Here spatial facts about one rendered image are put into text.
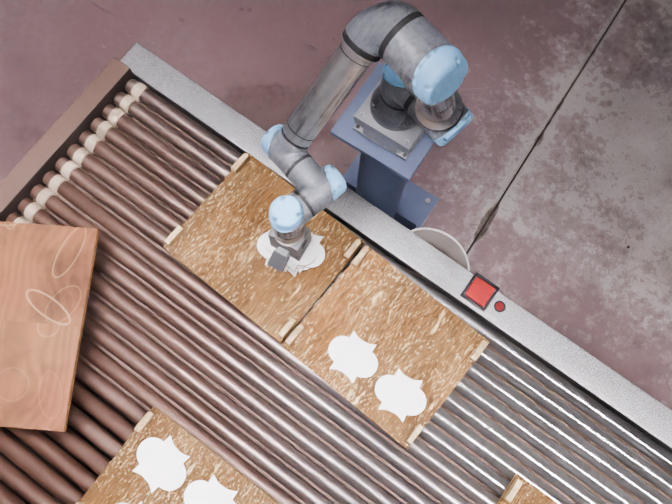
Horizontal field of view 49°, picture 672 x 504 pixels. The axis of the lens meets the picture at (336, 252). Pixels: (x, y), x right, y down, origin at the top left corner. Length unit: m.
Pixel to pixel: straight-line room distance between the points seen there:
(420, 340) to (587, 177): 1.49
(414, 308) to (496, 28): 1.77
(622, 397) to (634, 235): 1.25
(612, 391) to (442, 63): 1.01
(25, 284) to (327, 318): 0.76
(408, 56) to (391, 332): 0.76
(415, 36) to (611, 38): 2.13
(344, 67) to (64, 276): 0.88
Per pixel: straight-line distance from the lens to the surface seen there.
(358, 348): 1.90
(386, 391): 1.89
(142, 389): 1.97
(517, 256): 3.02
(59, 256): 1.96
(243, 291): 1.94
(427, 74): 1.45
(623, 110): 3.38
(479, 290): 1.98
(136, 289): 2.01
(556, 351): 2.02
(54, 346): 1.91
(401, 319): 1.92
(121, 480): 1.95
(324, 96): 1.60
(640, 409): 2.07
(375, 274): 1.94
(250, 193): 2.01
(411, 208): 2.98
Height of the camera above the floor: 2.82
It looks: 75 degrees down
